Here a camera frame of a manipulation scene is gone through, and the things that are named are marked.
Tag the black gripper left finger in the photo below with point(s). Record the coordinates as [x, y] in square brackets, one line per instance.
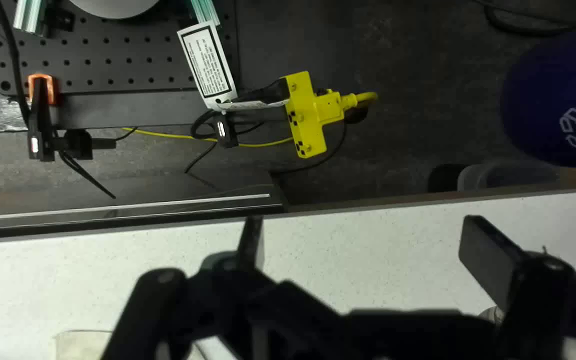
[250, 241]

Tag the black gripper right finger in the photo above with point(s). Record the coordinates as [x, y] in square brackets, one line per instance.
[490, 256]

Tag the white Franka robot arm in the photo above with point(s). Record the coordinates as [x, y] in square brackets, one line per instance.
[114, 7]

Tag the yellow power splitter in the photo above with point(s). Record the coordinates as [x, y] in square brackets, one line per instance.
[309, 113]

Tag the blue recycling bin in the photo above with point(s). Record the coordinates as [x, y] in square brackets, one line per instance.
[540, 92]

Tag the white labelled power adapter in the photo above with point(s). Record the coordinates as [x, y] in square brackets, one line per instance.
[206, 62]

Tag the black perforated breadboard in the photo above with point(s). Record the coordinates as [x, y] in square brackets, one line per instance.
[114, 61]

